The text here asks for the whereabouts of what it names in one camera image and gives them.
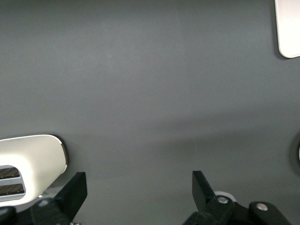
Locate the white toaster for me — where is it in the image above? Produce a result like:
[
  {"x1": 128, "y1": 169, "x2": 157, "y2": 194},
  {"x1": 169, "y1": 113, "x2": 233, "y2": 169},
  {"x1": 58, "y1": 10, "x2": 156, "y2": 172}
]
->
[{"x1": 0, "y1": 134, "x2": 69, "y2": 205}]

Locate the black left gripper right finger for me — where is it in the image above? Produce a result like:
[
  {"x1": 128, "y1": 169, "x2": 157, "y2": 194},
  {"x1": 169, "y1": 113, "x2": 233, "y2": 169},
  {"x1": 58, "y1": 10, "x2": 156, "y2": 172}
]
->
[{"x1": 182, "y1": 170, "x2": 235, "y2": 225}]

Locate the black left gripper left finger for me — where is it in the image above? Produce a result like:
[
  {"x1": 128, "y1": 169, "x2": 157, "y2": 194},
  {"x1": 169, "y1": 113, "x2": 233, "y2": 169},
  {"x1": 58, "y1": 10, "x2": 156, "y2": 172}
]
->
[{"x1": 31, "y1": 172, "x2": 88, "y2": 225}]

